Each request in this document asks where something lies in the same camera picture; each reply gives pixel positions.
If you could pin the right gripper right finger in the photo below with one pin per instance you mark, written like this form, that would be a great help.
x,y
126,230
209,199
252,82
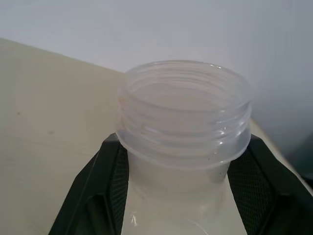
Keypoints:
x,y
269,191

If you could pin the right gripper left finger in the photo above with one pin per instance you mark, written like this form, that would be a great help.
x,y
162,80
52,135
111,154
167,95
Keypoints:
x,y
97,191

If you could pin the large clear plastic bottle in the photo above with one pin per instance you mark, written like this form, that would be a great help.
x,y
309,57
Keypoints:
x,y
181,122

